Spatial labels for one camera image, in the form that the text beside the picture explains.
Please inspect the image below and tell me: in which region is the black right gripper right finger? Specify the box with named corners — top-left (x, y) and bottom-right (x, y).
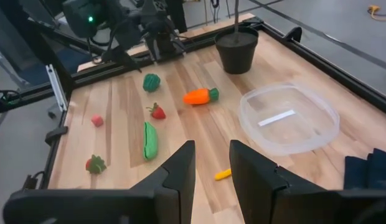
top-left (229, 139), bottom-right (340, 224)

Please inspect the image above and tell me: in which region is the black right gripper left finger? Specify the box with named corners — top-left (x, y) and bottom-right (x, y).
top-left (130, 140), bottom-right (196, 224)

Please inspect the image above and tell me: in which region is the small yellow toy produce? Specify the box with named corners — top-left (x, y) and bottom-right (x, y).
top-left (214, 168), bottom-right (233, 182)

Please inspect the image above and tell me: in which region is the dark green round toy vegetable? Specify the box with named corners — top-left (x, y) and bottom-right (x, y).
top-left (142, 73), bottom-right (161, 93)

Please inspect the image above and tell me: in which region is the red toy strawberry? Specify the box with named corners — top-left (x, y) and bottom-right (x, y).
top-left (85, 154), bottom-right (108, 175)
top-left (146, 102), bottom-right (167, 121)

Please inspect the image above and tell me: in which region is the small pink toy produce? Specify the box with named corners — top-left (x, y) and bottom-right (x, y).
top-left (90, 114), bottom-right (105, 128)

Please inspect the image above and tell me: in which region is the orange toy carrot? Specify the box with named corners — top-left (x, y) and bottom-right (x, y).
top-left (182, 87), bottom-right (220, 106)

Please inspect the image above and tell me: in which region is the clear plastic tupperware container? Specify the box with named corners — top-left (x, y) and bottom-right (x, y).
top-left (237, 82), bottom-right (341, 156)

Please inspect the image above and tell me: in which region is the green toy pea pod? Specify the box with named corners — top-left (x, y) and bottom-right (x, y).
top-left (142, 121), bottom-right (159, 162)

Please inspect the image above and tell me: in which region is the silver aluminium extrusion bar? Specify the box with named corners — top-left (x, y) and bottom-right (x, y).
top-left (45, 63), bottom-right (68, 113)

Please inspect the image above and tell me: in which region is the black plastic plant pot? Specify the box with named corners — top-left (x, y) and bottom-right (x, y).
top-left (214, 26), bottom-right (260, 75)

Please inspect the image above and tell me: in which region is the dark blue folded cloth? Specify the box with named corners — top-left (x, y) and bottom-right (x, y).
top-left (342, 147), bottom-right (386, 191)

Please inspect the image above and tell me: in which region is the black frame bracket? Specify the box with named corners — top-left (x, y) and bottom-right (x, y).
top-left (44, 126), bottom-right (69, 146)

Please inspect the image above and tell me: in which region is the black aluminium table frame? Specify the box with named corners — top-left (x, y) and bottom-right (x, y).
top-left (21, 15), bottom-right (386, 190)

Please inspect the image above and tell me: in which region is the black table-level camera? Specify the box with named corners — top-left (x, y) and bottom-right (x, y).
top-left (22, 170), bottom-right (47, 190)

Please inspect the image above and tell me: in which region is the yellow floor cable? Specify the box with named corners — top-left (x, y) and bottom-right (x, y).
top-left (367, 4), bottom-right (386, 22)

